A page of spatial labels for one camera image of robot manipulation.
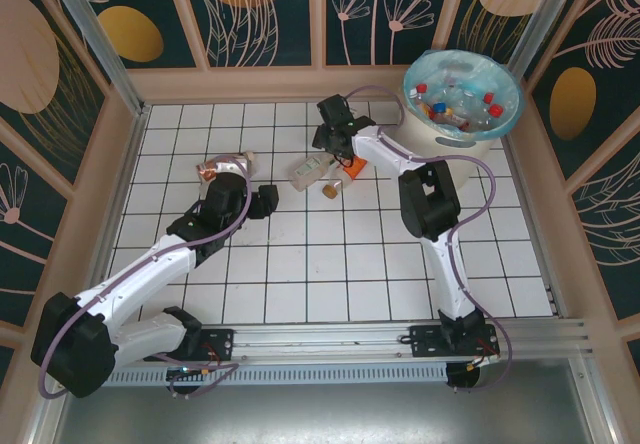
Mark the clear bottle orange label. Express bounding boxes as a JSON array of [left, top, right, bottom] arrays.
[[322, 156, 369, 199]]

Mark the white plastic bin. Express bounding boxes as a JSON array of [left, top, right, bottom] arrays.
[[394, 111, 494, 190]]

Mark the clear bottle green white label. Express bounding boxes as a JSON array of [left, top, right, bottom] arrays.
[[291, 156, 334, 193]]

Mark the copper brown label bottle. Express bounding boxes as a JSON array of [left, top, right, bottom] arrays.
[[195, 151, 256, 183]]

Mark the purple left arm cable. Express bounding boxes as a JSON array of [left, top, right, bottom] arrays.
[[39, 157, 251, 401]]

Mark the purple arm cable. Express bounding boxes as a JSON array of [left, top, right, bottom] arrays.
[[343, 85, 516, 395], [39, 157, 251, 401]]

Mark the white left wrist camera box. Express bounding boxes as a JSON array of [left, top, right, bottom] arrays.
[[214, 156, 251, 178]]

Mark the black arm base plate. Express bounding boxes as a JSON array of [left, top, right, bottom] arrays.
[[144, 328, 236, 363], [408, 324, 501, 360]]

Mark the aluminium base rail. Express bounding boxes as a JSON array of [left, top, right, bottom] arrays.
[[47, 317, 594, 365]]

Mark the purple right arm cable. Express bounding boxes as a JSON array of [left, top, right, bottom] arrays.
[[343, 85, 516, 395]]

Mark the red yellow wire bundle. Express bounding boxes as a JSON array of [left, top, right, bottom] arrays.
[[197, 346, 224, 380], [469, 338, 501, 371]]

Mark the grey slotted cable duct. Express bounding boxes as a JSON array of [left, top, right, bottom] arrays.
[[107, 366, 449, 386]]

